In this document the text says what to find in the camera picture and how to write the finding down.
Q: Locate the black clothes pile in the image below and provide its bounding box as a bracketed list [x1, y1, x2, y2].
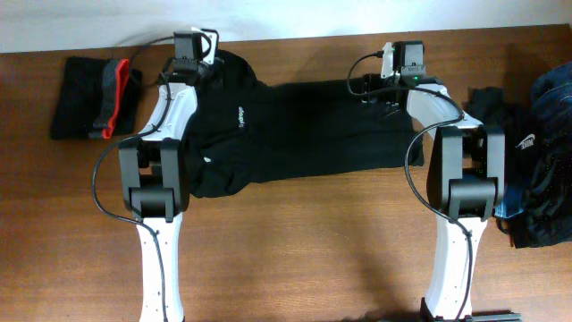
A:
[466, 87, 571, 249]

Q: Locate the black t-shirt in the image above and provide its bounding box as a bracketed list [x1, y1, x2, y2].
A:
[184, 50, 425, 198]

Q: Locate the black camera cable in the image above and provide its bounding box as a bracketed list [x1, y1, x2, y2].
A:
[346, 50, 475, 322]
[91, 30, 214, 322]

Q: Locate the folded black garment red band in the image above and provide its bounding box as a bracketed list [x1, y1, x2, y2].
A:
[49, 56, 142, 140]

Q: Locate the blue denim garment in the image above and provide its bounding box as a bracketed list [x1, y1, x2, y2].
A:
[530, 62, 571, 140]

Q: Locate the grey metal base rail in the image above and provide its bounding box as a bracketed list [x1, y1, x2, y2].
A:
[464, 312, 523, 322]

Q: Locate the black left camera cable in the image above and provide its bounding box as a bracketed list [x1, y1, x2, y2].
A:
[91, 30, 214, 322]

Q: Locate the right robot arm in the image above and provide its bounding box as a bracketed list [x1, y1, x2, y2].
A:
[360, 40, 505, 321]

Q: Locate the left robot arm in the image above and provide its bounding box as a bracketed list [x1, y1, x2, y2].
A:
[119, 28, 219, 321]

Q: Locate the black right camera cable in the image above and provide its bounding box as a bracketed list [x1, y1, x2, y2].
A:
[346, 50, 475, 322]

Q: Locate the light blue garment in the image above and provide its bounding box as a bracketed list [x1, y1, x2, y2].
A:
[495, 185, 525, 219]

